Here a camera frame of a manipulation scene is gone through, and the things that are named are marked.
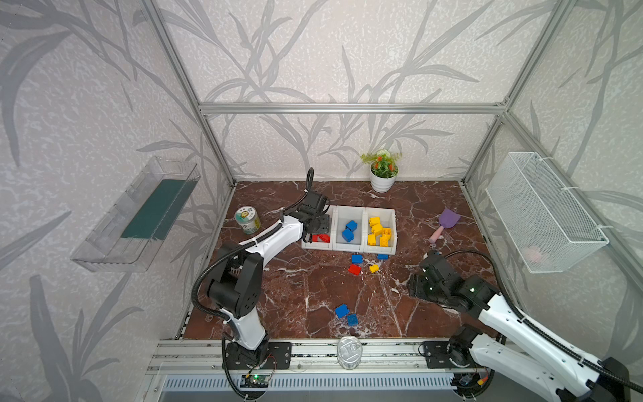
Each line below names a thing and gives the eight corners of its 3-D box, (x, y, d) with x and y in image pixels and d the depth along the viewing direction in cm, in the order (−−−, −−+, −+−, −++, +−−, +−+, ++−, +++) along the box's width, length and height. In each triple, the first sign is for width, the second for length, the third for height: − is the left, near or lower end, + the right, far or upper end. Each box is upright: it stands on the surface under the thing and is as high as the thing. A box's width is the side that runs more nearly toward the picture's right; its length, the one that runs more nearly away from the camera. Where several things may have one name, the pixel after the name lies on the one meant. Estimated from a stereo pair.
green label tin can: (239, 234, 104) (232, 222, 97) (243, 218, 109) (237, 206, 102) (257, 234, 104) (252, 222, 97) (261, 218, 109) (256, 206, 102)
